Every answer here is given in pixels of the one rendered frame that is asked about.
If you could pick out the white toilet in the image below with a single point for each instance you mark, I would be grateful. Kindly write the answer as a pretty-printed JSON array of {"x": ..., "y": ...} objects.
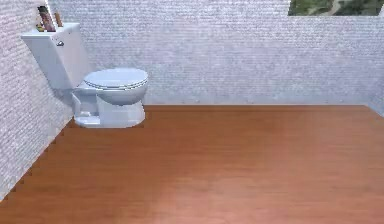
[{"x": 66, "y": 66}]

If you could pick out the brown wooden stick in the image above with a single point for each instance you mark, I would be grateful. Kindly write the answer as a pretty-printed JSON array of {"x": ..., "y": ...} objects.
[{"x": 58, "y": 19}]

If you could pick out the dark red brown bottle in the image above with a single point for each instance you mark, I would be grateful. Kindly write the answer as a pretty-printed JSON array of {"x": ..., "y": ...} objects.
[{"x": 46, "y": 18}]

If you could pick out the small yellow green object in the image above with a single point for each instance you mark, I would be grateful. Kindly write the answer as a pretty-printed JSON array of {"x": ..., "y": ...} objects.
[{"x": 40, "y": 28}]

